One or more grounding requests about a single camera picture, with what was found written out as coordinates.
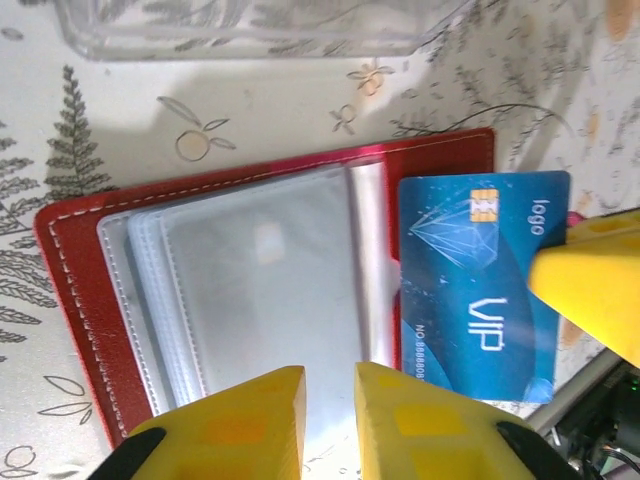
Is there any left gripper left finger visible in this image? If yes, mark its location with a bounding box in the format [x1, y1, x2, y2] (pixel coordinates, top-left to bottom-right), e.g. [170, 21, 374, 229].
[92, 365, 306, 480]

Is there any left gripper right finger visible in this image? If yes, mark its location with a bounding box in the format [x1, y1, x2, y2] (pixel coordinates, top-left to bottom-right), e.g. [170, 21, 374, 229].
[354, 362, 581, 480]

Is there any blue VIP card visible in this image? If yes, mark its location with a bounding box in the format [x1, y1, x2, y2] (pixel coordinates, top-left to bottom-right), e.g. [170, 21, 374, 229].
[397, 170, 572, 405]

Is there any red leather card holder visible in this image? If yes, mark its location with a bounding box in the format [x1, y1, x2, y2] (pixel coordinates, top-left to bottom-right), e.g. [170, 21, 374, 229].
[33, 127, 585, 451]

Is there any clear box with blue item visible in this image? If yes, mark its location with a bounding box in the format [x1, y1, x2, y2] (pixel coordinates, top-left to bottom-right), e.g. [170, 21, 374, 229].
[53, 0, 481, 62]

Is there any aluminium frame profile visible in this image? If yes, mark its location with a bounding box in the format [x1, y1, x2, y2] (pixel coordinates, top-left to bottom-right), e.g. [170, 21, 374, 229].
[527, 347, 626, 434]

